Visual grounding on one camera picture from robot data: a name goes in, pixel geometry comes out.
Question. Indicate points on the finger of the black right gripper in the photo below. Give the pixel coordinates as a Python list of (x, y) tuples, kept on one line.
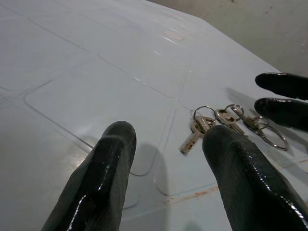
[(284, 85), (284, 111)]

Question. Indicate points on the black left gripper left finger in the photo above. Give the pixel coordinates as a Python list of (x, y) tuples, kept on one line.
[(103, 173)]

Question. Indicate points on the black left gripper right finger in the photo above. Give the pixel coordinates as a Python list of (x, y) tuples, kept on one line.
[(250, 187)]

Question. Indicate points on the silver key bunch with rings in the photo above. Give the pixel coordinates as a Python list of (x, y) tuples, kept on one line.
[(190, 143)]

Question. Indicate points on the white plastic folding table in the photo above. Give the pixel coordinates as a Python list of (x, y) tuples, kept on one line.
[(72, 96)]

